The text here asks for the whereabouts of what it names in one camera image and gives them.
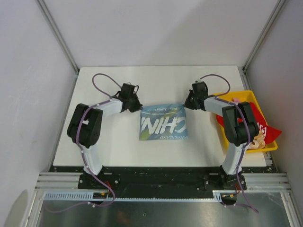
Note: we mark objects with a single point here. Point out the aluminium corner post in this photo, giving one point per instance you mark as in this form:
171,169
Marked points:
57,34
269,25

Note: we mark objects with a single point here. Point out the red printed t shirt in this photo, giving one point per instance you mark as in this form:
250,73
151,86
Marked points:
266,133

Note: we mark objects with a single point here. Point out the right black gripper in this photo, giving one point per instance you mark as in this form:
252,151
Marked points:
188,104

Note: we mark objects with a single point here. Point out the aluminium frame rail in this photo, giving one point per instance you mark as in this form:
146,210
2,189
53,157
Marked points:
269,182

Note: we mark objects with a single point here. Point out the grey slotted cable duct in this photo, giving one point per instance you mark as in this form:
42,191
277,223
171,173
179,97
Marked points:
215,196

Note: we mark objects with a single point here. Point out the right aluminium corner post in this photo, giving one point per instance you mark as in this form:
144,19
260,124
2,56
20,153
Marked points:
269,25

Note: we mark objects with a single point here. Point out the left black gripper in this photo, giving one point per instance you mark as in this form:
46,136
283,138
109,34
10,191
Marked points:
138,107

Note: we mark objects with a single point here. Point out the yellow plastic bin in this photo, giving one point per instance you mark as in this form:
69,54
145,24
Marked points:
248,96

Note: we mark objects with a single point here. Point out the light blue t shirt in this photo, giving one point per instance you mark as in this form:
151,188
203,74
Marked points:
163,122

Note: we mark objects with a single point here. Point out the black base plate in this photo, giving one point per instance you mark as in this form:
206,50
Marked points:
163,182

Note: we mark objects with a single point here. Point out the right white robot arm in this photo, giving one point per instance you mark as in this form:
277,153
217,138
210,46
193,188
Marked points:
239,124

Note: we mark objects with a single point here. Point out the left aluminium corner post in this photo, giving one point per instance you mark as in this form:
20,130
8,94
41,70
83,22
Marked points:
57,34

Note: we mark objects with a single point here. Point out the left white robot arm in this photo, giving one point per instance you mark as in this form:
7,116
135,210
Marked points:
85,126

